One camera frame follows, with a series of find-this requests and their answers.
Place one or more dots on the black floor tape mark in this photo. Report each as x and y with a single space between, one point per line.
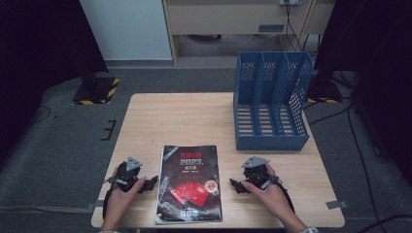
109 129

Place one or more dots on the person's left hand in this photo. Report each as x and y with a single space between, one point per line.
121 202

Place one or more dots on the beige wooden desk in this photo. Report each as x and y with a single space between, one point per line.
226 19

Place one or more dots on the black and red book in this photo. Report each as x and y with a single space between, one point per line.
189 186

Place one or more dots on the dark curtain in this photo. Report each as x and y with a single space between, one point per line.
372 48

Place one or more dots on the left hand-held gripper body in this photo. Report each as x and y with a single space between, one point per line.
127 174

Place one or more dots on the grey tape strip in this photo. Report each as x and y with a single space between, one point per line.
95 205
336 204

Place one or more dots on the black hazard-striped stand base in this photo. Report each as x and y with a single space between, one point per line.
324 92
97 92

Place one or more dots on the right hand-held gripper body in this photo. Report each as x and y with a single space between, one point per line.
257 173

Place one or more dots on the blue plastic file rack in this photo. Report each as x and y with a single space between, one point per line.
270 106

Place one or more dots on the white panel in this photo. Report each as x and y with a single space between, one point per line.
126 29

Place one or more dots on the person's right hand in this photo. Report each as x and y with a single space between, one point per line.
272 197

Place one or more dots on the white power strip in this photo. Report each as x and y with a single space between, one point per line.
291 2

